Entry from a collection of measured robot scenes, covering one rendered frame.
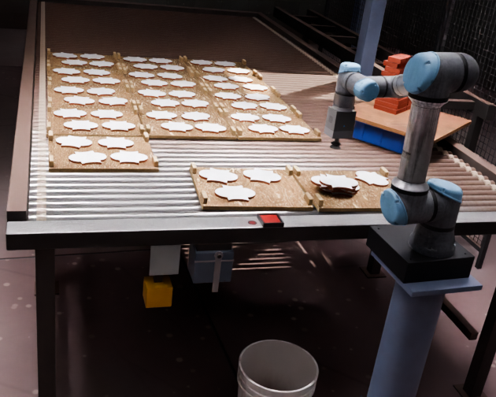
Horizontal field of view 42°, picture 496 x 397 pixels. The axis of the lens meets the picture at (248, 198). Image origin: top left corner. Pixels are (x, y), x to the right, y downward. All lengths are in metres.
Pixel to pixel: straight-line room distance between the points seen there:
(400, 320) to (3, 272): 2.16
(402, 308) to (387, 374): 0.28
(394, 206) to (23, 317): 1.95
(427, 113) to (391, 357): 0.90
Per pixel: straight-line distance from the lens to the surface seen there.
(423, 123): 1.98
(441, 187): 2.13
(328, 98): 3.90
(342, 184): 2.50
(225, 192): 2.38
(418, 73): 1.94
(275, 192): 2.46
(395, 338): 2.37
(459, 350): 3.52
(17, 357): 3.10
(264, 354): 2.65
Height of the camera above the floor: 1.93
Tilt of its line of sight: 25 degrees down
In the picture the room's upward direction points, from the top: 7 degrees clockwise
